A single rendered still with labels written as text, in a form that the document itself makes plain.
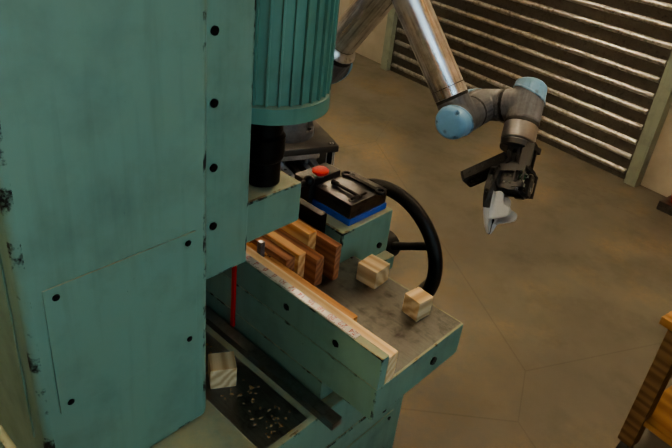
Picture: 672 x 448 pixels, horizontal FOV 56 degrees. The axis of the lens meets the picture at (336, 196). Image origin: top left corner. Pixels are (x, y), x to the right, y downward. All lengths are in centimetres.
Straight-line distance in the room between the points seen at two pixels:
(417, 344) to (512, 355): 146
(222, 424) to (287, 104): 46
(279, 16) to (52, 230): 35
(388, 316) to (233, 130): 39
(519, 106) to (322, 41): 73
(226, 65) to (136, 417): 45
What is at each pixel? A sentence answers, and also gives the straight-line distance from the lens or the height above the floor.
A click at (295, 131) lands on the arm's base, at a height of 85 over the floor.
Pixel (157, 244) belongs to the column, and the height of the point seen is 112.
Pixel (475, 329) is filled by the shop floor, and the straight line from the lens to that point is 247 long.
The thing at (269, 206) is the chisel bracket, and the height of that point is 105.
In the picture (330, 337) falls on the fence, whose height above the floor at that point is 93.
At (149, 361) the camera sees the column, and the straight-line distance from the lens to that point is 83.
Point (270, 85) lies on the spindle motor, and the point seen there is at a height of 125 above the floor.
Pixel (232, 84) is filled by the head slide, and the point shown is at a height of 127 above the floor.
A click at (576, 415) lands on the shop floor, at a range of 230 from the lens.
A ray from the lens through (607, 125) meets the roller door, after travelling 396.
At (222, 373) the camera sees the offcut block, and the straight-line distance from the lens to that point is 99.
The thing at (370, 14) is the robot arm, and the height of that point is 116.
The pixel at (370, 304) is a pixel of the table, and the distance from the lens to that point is 102.
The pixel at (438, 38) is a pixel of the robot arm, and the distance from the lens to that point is 142.
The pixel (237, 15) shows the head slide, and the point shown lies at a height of 135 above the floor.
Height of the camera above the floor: 153
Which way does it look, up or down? 29 degrees down
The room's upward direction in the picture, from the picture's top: 7 degrees clockwise
